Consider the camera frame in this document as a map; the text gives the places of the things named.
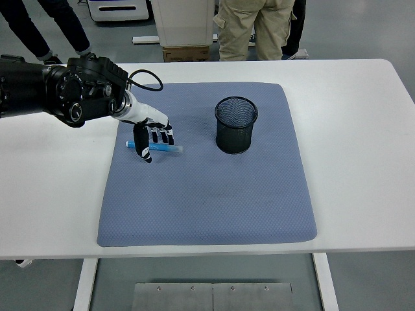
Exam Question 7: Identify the person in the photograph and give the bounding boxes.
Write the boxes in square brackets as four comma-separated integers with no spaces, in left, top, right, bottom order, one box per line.
[213,0,298,62]
[0,0,94,65]
[281,0,307,61]

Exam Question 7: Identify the black mesh pen holder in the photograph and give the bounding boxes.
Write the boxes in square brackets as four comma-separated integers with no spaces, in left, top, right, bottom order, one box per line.
[214,96,259,155]

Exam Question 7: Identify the blue-grey padded mat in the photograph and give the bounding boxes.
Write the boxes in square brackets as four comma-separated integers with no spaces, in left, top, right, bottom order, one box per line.
[96,82,318,248]

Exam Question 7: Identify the white machine with dark slot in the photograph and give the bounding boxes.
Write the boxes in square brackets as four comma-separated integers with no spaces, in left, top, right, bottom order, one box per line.
[87,0,153,23]

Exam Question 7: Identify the white table leg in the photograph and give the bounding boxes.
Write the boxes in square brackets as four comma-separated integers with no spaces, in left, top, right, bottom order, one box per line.
[311,252,340,311]
[71,258,99,311]

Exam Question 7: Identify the white plastic bin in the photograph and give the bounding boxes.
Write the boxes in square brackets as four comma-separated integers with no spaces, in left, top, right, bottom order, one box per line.
[150,0,215,48]

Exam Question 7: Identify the blue marker with clear cap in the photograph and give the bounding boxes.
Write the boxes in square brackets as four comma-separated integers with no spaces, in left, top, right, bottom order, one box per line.
[125,139,184,154]

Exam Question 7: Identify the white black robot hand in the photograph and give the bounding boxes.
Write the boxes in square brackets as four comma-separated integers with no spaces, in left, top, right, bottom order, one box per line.
[120,93,176,165]

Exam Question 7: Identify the grey metal plate with screws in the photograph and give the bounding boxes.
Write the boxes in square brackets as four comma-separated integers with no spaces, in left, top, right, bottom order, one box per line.
[131,282,214,311]
[212,282,292,311]

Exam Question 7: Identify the brown cardboard box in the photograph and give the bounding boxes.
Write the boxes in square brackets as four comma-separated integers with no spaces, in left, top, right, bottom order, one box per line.
[161,46,211,63]

